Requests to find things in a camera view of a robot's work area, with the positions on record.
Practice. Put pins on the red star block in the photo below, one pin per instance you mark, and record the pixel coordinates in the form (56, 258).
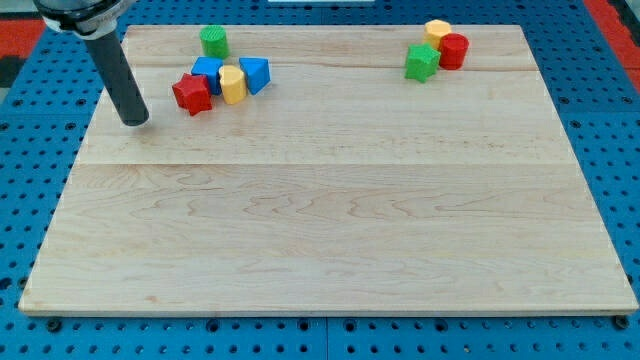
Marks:
(192, 93)

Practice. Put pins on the green cylinder block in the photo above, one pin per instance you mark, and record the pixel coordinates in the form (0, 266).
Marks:
(213, 39)

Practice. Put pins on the green star block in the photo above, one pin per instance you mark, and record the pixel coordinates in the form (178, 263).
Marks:
(422, 61)

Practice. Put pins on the yellow hexagon block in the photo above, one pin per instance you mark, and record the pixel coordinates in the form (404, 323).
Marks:
(434, 31)

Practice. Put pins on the wooden board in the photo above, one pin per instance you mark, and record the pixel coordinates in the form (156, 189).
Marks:
(341, 189)

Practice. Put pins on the yellow heart block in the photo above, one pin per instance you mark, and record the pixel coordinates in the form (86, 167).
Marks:
(233, 84)

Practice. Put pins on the red cylinder block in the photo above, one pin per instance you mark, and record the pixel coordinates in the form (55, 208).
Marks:
(453, 48)

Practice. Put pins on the blue triangle block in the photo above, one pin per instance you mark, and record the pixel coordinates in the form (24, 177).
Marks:
(257, 72)

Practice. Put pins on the blue cube block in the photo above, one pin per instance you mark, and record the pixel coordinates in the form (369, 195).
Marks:
(209, 67)

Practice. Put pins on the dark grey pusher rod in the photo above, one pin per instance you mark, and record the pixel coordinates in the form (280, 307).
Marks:
(118, 79)

